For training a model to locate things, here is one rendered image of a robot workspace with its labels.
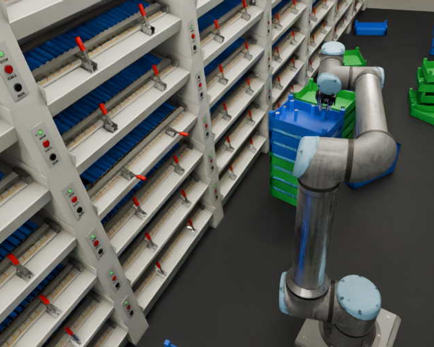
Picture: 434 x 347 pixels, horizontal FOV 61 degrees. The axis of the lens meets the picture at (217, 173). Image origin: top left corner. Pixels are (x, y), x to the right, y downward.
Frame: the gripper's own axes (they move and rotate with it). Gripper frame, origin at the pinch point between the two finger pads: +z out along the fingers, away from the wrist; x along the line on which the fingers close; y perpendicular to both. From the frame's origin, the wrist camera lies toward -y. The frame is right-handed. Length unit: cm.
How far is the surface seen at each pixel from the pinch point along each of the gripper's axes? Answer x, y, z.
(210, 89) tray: -51, 8, -20
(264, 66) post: -30.7, -34.4, 3.4
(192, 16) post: -51, 11, -59
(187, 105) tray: -57, 25, -28
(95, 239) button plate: -75, 88, -33
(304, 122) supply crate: -9.1, 3.6, 6.4
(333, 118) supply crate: 5.0, 1.4, 5.8
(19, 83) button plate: -75, 74, -85
